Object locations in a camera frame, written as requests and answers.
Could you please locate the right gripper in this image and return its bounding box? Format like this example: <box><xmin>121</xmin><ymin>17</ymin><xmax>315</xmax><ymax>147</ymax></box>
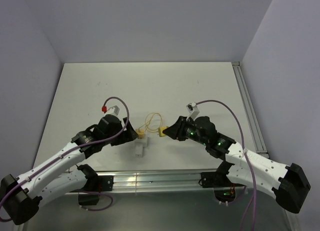
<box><xmin>163</xmin><ymin>115</ymin><xmax>208</xmax><ymax>146</ymax></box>

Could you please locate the small yellow plug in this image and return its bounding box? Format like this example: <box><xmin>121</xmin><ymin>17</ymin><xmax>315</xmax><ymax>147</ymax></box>
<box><xmin>156</xmin><ymin>126</ymin><xmax>168</xmax><ymax>137</ymax></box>

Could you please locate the orange USB charger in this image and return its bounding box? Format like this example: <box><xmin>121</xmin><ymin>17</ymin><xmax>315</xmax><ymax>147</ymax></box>
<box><xmin>135</xmin><ymin>128</ymin><xmax>146</xmax><ymax>139</ymax></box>

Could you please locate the white cube power socket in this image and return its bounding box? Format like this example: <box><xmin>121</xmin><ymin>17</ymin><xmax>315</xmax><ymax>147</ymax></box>
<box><xmin>134</xmin><ymin>136</ymin><xmax>149</xmax><ymax>148</ymax></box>

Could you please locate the yellow USB cable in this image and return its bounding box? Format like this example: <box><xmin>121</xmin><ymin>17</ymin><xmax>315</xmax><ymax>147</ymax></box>
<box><xmin>144</xmin><ymin>112</ymin><xmax>166</xmax><ymax>134</ymax></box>

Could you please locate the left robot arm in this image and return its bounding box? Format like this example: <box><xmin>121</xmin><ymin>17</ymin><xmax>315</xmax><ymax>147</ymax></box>
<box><xmin>0</xmin><ymin>114</ymin><xmax>138</xmax><ymax>225</ymax></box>

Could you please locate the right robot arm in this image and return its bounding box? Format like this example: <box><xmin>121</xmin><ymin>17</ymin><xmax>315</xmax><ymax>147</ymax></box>
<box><xmin>163</xmin><ymin>116</ymin><xmax>311</xmax><ymax>214</ymax></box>

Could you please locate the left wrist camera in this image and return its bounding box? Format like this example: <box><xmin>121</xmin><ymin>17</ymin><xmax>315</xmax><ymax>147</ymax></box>
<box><xmin>101</xmin><ymin>105</ymin><xmax>120</xmax><ymax>117</ymax></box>

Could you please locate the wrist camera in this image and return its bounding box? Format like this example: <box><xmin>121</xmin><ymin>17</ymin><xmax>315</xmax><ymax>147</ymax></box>
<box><xmin>186</xmin><ymin>102</ymin><xmax>200</xmax><ymax>121</ymax></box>
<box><xmin>101</xmin><ymin>105</ymin><xmax>120</xmax><ymax>117</ymax></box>

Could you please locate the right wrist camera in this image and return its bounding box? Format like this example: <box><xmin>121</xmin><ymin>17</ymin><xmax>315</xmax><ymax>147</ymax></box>
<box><xmin>186</xmin><ymin>102</ymin><xmax>200</xmax><ymax>121</ymax></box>

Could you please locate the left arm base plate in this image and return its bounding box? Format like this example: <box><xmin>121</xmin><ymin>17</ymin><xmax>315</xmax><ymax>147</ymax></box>
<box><xmin>97</xmin><ymin>175</ymin><xmax>114</xmax><ymax>193</ymax></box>

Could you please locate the aluminium front rail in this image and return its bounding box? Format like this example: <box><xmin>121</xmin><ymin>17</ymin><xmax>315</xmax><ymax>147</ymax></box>
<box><xmin>62</xmin><ymin>168</ymin><xmax>251</xmax><ymax>195</ymax></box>

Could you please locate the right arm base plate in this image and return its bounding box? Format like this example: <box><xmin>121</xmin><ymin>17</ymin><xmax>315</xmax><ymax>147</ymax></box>
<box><xmin>198</xmin><ymin>171</ymin><xmax>232</xmax><ymax>188</ymax></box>

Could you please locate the aluminium side rail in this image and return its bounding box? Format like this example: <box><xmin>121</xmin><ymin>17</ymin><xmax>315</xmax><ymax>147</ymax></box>
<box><xmin>231</xmin><ymin>62</ymin><xmax>270</xmax><ymax>158</ymax></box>

